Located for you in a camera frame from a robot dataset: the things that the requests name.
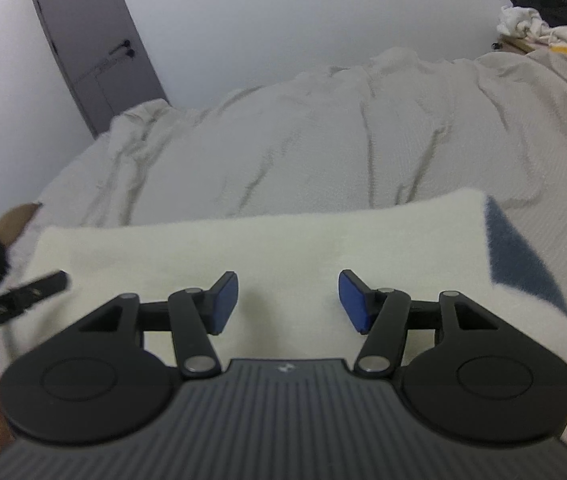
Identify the brown pillow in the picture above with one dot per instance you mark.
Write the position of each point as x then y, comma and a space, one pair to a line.
13, 222

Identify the grey door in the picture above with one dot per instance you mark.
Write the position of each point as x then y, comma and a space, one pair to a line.
93, 45

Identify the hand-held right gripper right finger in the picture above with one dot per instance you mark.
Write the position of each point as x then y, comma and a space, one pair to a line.
354, 302

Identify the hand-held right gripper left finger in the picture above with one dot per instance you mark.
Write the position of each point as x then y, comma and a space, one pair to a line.
224, 305

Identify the white crumpled cloth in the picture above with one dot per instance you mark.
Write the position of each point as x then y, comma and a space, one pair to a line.
533, 25

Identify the wooden nightstand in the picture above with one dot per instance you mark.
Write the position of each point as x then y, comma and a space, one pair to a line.
511, 44

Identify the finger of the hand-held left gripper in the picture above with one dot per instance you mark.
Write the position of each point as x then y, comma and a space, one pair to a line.
43, 285

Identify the grey bed sheet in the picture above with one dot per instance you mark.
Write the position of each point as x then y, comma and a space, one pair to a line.
338, 135

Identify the white blue striped sweater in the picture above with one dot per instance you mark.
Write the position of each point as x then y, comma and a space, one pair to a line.
288, 255

